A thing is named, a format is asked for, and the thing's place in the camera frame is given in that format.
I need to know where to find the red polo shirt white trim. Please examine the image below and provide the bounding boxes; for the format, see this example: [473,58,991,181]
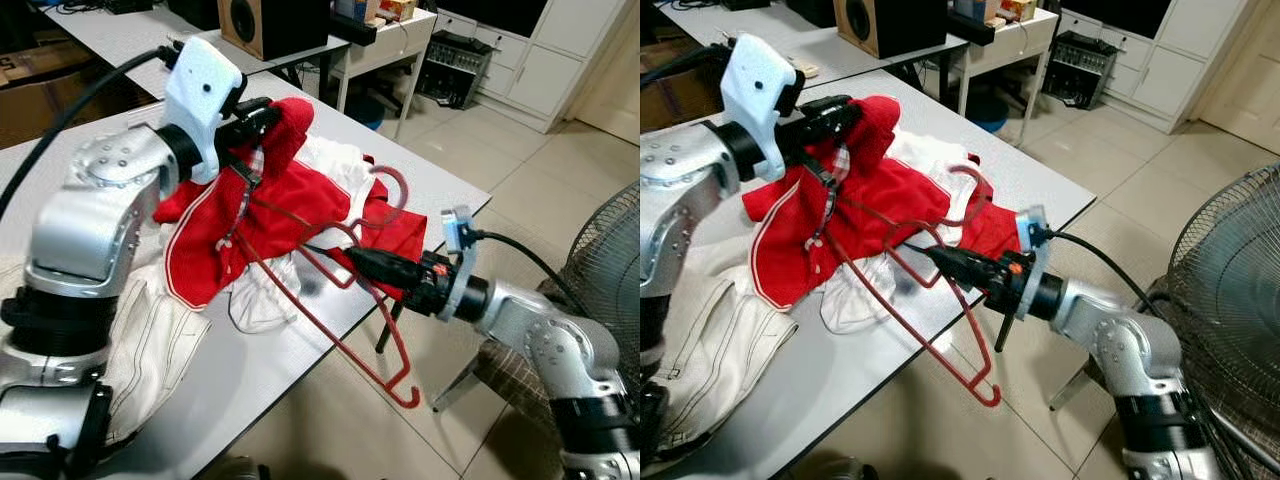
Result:
[153,97,373,311]
[742,95,966,311]

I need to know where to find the red plastic clothes hanger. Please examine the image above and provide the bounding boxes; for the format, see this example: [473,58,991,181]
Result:
[822,162,1004,411]
[232,163,424,411]

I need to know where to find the plain red shirt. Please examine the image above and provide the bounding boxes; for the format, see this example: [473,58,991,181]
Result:
[950,165,1033,263]
[350,165,429,301]

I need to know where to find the white crumpled shirt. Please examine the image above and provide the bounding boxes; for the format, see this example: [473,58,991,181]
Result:
[295,133,381,229]
[888,128,979,216]

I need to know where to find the wooden speaker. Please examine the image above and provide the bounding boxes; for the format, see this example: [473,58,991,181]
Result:
[835,0,948,59]
[218,0,332,61]

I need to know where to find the blue bin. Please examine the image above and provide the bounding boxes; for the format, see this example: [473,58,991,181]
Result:
[966,95,1013,134]
[343,95,387,131]

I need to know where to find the white shirt black label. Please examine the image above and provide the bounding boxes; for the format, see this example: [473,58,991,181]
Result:
[226,250,304,336]
[820,255,898,336]

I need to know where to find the white table black legs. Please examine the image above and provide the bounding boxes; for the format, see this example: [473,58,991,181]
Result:
[640,68,1099,479]
[0,68,493,480]

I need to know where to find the plain cardboard box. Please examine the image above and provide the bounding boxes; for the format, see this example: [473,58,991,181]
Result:
[640,45,736,131]
[0,45,121,151]

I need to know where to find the long grey table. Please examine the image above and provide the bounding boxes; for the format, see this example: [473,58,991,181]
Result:
[655,0,951,81]
[40,0,341,101]

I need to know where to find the small white desk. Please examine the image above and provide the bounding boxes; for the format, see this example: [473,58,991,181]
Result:
[945,8,1059,141]
[330,8,439,141]

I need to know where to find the black mesh fan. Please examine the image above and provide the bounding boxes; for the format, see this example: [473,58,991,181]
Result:
[1148,165,1280,480]
[540,180,640,480]

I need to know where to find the grey robot foot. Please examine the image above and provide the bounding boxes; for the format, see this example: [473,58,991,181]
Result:
[805,456,871,480]
[215,455,269,480]

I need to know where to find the white drawer cabinets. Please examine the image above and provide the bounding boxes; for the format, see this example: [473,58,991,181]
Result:
[1060,0,1253,134]
[435,0,629,134]

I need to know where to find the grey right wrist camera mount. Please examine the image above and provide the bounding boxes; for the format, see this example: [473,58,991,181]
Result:
[440,206,483,321]
[1015,204,1058,319]

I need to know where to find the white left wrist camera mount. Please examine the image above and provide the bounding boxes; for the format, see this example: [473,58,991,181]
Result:
[163,37,247,186]
[720,33,807,183]

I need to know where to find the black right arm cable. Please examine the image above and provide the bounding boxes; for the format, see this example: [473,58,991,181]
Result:
[468,230,601,331]
[1043,230,1176,316]

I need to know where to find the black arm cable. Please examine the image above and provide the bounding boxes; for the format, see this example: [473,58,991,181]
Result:
[0,44,183,221]
[468,230,601,331]
[640,45,736,86]
[1043,230,1176,316]

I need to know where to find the plaid chair chrome frame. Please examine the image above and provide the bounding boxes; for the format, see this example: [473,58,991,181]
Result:
[1050,350,1113,413]
[433,338,561,413]

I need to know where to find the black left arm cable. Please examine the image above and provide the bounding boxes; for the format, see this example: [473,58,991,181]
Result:
[0,44,183,221]
[640,45,736,86]

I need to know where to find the black wire basket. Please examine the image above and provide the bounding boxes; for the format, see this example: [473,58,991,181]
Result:
[415,30,497,111]
[1040,30,1123,111]

